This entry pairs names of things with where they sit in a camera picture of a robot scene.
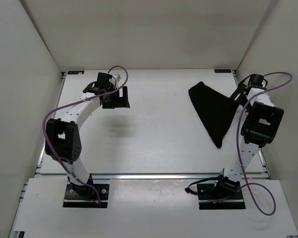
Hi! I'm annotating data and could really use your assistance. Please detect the purple cable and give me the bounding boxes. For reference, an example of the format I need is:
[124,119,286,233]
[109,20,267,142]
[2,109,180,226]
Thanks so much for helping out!
[43,65,129,208]
[198,71,294,215]

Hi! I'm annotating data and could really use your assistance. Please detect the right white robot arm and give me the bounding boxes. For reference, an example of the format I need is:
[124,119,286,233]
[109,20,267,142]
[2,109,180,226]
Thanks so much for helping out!
[213,74,284,199]

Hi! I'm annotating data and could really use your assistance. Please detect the left blue label sticker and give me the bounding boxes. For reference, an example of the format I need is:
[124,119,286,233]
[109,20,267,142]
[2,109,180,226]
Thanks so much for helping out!
[67,70,84,75]

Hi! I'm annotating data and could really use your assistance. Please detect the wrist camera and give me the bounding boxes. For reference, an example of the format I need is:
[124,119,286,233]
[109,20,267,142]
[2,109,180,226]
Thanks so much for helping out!
[96,72,121,87]
[248,74,268,88]

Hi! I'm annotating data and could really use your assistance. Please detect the right blue label sticker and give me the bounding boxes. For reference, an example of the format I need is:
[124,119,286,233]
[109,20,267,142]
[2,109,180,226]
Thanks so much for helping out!
[214,69,231,73]

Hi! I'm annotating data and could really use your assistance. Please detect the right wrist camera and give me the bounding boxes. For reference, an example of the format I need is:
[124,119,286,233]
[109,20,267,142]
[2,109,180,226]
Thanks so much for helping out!
[248,74,268,88]

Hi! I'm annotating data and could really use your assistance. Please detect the black skirt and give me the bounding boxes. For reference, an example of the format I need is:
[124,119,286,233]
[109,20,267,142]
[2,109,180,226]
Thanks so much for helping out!
[188,81,239,149]

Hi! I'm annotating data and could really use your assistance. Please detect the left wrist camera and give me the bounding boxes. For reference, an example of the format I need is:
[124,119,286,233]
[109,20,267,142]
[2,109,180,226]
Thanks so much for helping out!
[96,72,121,87]

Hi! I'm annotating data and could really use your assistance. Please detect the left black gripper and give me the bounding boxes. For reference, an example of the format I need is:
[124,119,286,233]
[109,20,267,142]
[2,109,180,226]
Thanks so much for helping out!
[103,85,130,109]

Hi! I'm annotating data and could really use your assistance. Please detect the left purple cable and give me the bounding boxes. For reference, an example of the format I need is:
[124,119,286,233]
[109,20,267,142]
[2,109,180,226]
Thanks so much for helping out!
[43,65,129,208]

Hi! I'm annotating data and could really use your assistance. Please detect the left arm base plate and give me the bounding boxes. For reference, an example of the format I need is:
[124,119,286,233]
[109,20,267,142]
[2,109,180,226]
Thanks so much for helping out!
[63,183,110,208]

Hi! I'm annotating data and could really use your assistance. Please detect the blue label sticker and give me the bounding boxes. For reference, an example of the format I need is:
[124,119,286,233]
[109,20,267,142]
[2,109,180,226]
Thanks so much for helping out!
[67,70,84,75]
[214,69,231,73]

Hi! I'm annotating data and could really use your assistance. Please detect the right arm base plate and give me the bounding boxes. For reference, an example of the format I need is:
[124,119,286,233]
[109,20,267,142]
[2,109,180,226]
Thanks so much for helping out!
[197,183,246,210]

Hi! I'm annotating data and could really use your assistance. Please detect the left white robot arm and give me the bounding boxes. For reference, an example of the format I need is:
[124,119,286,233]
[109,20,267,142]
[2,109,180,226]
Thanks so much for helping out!
[43,73,130,197]

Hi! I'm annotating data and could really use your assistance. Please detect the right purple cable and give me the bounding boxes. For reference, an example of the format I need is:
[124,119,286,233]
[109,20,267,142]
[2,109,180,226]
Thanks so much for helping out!
[198,71,294,215]

